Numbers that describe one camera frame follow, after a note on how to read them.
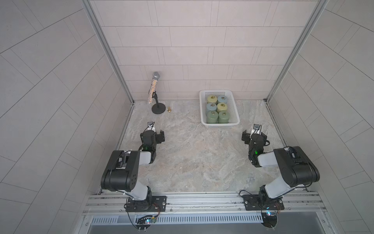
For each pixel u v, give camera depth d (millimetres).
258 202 705
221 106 1020
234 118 969
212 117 969
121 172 451
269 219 683
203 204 722
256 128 768
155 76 911
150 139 712
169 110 1088
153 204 694
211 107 1022
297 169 457
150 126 785
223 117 965
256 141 689
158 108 1090
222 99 1051
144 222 645
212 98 1067
